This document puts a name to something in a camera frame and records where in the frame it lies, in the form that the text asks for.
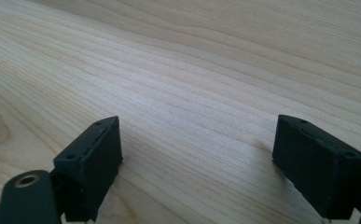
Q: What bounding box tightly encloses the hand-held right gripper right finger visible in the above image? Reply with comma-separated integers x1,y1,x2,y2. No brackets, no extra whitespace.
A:
271,114,361,221

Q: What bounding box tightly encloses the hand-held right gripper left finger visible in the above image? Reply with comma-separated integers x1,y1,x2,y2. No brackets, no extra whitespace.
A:
52,116,124,223

